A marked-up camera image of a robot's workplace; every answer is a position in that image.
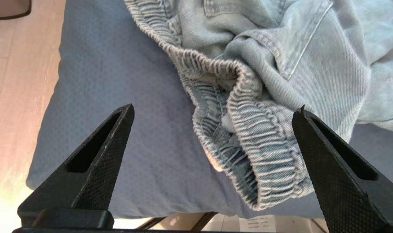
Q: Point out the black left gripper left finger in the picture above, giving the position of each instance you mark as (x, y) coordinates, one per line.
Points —
(96, 174)

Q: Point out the brown trash bin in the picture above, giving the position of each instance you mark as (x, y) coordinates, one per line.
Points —
(8, 8)

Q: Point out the blue bed sheet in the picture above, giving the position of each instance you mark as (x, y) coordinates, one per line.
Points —
(118, 97)

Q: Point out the white cardboard box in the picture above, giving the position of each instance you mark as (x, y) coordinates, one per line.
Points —
(258, 223)

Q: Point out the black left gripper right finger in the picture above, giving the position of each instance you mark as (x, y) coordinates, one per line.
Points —
(342, 181)

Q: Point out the light blue denim shorts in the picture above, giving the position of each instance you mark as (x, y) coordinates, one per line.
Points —
(264, 81)

